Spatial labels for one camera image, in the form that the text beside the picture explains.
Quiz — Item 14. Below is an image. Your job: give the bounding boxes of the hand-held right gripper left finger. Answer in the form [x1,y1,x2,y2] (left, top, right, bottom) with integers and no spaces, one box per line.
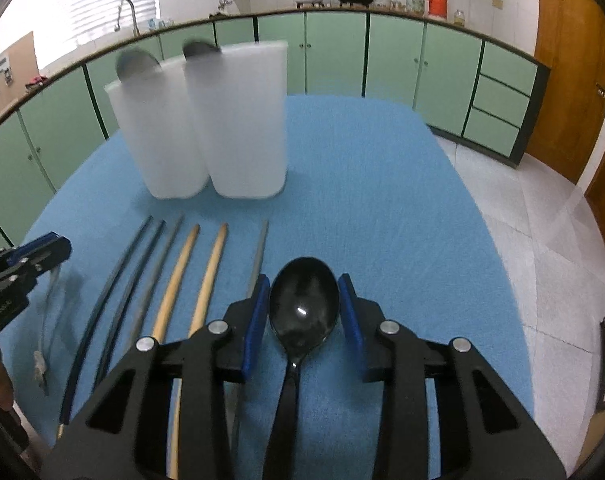
[40,274,273,480]

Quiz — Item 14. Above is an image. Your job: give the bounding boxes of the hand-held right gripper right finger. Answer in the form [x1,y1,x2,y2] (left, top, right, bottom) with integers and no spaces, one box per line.
[337,273,568,480]

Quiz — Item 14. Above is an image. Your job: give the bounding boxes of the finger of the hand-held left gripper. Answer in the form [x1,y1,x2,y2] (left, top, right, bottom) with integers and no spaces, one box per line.
[2,231,73,265]
[0,256,58,306]

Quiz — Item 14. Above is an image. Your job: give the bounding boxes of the black plastic spoon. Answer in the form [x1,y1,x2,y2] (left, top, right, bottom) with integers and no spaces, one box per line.
[262,257,341,480]

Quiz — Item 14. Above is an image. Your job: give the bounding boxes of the clear plastic spoon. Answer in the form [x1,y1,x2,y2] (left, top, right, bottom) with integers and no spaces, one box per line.
[32,264,63,396]

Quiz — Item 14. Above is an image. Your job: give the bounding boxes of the grey chopstick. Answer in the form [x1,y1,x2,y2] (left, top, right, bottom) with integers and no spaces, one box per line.
[231,220,270,461]
[122,213,186,356]

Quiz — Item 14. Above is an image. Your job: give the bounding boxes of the wooden chopstick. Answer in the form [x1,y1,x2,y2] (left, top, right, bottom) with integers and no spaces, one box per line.
[151,224,202,480]
[188,223,229,338]

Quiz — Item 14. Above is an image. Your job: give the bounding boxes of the black chopstick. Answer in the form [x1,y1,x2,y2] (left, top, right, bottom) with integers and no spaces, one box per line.
[93,219,167,391]
[58,216,154,426]

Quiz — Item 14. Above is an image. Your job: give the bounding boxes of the white translucent plastic container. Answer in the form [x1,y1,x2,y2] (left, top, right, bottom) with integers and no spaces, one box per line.
[104,57,210,200]
[182,40,289,199]

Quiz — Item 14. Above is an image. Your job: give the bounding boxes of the blue tablecloth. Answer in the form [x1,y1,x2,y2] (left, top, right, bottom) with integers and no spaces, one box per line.
[0,94,536,480]

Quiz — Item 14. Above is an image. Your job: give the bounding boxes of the grey spoon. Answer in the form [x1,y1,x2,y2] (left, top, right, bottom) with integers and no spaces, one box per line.
[116,49,162,81]

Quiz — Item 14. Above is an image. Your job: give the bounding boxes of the dark spoon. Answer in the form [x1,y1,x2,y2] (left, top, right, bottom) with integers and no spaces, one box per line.
[182,40,222,59]

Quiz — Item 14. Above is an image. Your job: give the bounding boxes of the metal sink faucet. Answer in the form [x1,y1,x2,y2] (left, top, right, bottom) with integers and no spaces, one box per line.
[115,0,142,37]

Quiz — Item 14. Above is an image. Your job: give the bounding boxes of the white window blind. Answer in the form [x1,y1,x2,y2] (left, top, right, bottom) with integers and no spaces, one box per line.
[32,0,158,68]

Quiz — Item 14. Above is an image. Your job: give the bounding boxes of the green base cabinets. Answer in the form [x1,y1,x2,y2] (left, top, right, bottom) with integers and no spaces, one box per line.
[0,7,551,261]

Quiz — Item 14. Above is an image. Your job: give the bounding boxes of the wooden door with handle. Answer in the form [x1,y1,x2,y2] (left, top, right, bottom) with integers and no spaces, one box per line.
[525,0,605,183]

